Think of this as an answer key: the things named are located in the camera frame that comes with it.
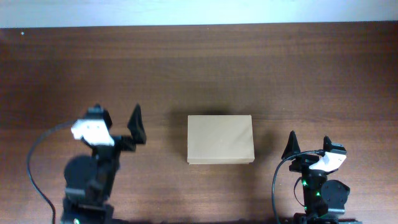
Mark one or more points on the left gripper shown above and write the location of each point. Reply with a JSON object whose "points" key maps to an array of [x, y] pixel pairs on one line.
{"points": [[118, 142]]}

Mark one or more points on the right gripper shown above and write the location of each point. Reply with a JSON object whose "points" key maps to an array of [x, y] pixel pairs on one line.
{"points": [[306, 162]]}

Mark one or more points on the cardboard box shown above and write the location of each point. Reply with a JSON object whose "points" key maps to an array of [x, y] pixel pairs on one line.
{"points": [[220, 139]]}

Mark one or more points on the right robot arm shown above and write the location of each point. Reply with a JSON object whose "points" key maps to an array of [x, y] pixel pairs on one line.
{"points": [[324, 199]]}

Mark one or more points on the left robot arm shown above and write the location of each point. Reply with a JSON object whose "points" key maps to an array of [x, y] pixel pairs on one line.
{"points": [[90, 178]]}

